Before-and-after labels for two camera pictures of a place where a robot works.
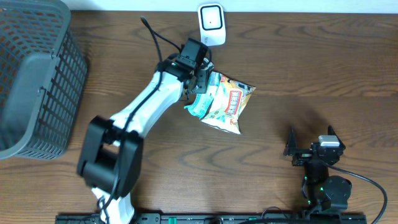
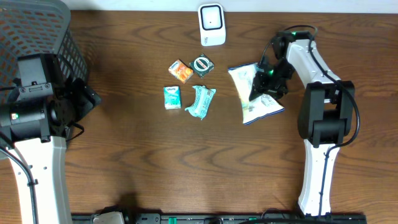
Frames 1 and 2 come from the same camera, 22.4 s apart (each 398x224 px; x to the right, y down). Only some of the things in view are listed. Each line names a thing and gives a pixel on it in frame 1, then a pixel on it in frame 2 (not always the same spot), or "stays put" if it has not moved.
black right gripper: (290, 147) to (262, 84)
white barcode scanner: (212, 23) stays put
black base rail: (217, 218) stays put
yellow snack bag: (229, 100) to (263, 105)
